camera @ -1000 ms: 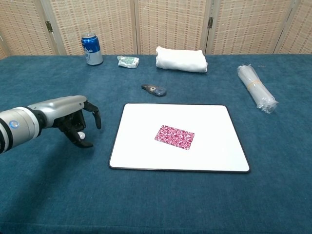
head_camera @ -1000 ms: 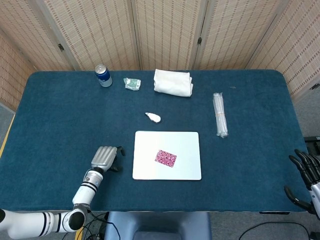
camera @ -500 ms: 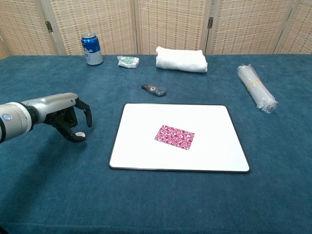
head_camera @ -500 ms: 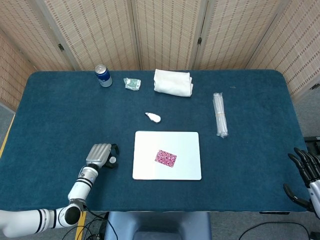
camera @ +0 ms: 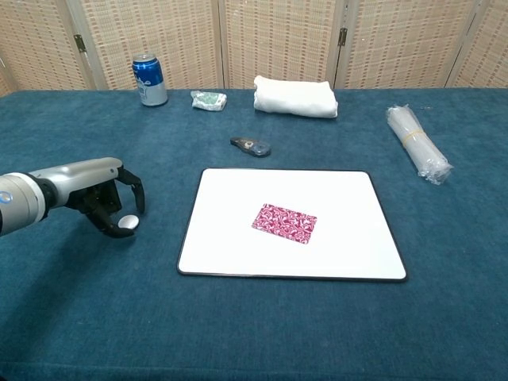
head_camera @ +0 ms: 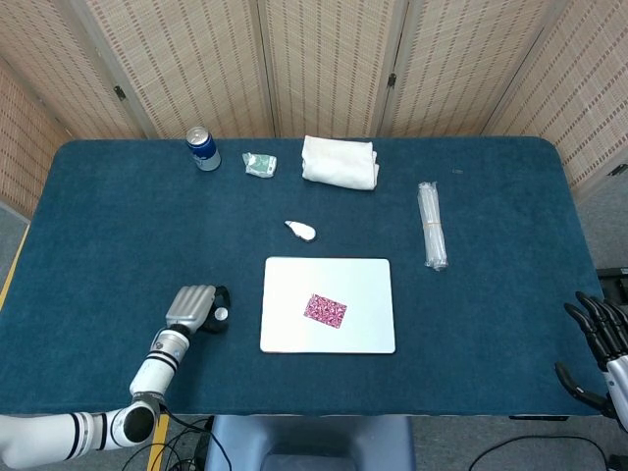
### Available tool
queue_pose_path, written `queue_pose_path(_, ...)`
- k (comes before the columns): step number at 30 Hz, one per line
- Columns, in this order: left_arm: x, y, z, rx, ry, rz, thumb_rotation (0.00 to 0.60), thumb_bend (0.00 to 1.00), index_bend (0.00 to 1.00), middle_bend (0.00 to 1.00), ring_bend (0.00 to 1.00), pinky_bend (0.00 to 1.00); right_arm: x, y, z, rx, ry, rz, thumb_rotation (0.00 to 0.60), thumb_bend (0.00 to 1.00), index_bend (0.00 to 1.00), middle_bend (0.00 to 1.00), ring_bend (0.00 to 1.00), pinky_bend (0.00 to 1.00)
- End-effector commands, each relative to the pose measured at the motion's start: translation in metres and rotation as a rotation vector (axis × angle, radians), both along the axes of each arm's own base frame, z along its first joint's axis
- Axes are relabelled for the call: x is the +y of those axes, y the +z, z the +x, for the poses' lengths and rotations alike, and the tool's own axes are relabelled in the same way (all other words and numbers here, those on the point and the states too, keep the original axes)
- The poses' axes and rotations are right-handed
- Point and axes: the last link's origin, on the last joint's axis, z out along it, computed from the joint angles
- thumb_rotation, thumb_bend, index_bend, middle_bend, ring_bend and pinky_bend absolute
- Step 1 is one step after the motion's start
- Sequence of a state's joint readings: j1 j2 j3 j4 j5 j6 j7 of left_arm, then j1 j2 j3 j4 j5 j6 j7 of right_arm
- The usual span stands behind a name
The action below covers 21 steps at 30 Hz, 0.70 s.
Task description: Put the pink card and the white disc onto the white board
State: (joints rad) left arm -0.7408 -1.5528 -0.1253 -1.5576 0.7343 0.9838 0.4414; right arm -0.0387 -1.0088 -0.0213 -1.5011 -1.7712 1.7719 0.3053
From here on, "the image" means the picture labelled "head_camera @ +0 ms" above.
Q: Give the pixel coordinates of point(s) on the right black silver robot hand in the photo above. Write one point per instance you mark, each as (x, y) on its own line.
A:
(615, 343)

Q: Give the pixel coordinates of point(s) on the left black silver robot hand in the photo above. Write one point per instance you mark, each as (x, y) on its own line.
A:
(193, 306)

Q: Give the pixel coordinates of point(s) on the white round cap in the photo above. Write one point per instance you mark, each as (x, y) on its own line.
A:
(222, 313)

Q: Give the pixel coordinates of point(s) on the pink patterned rectangular packet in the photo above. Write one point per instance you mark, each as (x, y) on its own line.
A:
(325, 310)

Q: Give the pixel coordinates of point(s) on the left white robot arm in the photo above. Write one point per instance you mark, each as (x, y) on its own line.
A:
(152, 375)

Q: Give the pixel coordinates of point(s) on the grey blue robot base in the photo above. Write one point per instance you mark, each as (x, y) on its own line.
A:
(309, 441)

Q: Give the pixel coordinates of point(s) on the white rectangular board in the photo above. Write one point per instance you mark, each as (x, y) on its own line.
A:
(294, 294)

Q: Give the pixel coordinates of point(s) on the black floor equipment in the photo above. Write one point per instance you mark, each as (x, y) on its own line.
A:
(615, 279)

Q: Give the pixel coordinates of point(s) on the dark blue tablecloth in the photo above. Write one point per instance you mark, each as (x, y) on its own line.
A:
(122, 221)

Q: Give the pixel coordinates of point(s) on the blue soda can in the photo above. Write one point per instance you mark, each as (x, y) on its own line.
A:
(203, 152)

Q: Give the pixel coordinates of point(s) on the green white tissue packet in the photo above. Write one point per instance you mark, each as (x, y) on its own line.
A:
(260, 165)

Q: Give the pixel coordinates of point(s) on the folded white towel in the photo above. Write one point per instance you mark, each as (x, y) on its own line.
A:
(338, 164)

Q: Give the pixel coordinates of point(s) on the rolled clear plastic bags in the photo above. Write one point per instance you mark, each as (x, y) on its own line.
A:
(433, 225)

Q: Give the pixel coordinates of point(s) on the black screen hinge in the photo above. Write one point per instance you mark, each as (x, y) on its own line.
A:
(391, 80)
(119, 92)

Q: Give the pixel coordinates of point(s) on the bamboo folding screen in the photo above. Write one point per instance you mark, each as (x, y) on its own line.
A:
(196, 59)

